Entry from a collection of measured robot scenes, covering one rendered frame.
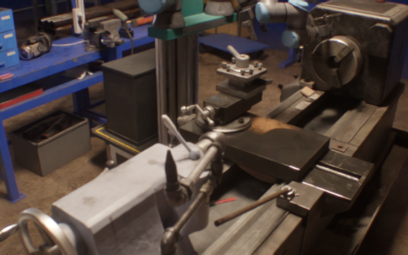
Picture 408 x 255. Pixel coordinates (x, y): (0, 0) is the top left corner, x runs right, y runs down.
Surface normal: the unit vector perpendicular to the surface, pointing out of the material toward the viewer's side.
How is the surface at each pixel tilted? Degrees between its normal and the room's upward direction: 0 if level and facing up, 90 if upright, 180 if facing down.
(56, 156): 90
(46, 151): 90
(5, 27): 90
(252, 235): 0
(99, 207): 0
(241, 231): 48
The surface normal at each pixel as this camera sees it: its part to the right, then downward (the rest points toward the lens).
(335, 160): 0.01, -0.89
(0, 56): 0.81, 0.28
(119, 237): 0.79, 0.06
